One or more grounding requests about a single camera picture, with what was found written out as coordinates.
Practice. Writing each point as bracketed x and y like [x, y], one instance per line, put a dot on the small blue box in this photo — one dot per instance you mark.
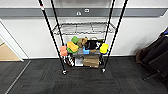
[86, 51]

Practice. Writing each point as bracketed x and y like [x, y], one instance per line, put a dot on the brown plush toy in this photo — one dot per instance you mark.
[82, 41]

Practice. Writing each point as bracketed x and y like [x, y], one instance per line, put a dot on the yellow orange toy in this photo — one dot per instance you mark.
[73, 47]

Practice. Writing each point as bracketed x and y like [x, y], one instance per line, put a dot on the green toy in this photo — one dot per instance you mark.
[75, 40]

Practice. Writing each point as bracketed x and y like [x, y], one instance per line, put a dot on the small white box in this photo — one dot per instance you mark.
[79, 61]

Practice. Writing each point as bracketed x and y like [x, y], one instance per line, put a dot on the brown cardboard box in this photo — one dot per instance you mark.
[91, 61]

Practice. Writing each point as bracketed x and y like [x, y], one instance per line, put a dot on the yellow round toy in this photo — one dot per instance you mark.
[104, 48]

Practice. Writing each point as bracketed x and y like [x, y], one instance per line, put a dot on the dark striped packet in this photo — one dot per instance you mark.
[69, 60]

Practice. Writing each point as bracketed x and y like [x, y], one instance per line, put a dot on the salmon orange toy block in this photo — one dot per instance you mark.
[63, 51]

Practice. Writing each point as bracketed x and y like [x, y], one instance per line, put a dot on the black draped chair cart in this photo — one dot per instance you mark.
[155, 55]

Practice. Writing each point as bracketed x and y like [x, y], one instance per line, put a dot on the grey round wall outlet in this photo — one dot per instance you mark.
[78, 13]

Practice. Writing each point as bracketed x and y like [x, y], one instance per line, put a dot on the white wall outlet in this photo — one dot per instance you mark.
[86, 10]

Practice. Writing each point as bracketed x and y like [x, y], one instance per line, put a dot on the long grey wall band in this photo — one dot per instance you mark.
[23, 12]

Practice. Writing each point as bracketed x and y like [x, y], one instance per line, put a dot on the white door frame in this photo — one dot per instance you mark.
[11, 45]

